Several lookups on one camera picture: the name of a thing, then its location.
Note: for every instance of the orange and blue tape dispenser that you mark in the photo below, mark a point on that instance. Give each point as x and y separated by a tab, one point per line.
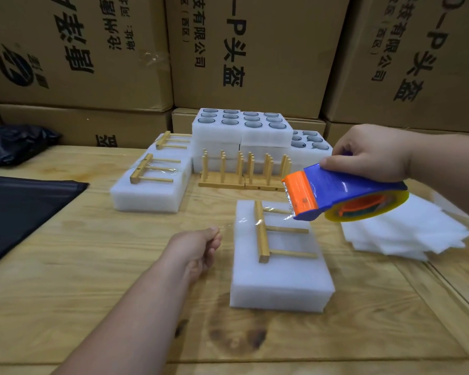
336	187

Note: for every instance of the foam package with rack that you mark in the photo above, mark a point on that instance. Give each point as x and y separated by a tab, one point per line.
297	277
185	169

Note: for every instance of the pile of white foam sheets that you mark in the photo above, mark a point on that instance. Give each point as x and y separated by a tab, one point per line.
406	230

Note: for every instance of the person's left forearm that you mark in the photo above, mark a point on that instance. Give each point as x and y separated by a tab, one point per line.
125	324

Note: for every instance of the person's left hand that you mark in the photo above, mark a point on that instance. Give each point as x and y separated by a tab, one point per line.
191	250

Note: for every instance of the black plastic bags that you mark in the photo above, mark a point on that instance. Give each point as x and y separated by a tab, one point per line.
23	211

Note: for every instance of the stack of white foam trays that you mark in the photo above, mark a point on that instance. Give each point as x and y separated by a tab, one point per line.
219	136

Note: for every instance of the black plastic bag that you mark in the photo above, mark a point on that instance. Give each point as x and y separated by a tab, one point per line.
15	144

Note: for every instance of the row of wooden peg racks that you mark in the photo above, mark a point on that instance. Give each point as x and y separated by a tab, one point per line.
219	184

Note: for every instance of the person's right hand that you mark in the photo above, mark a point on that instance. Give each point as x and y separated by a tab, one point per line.
371	152

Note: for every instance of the person's right forearm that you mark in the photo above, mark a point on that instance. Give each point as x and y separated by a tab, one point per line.
453	172

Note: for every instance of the stack of brown cardboard boxes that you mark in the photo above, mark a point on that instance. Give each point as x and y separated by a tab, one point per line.
250	50

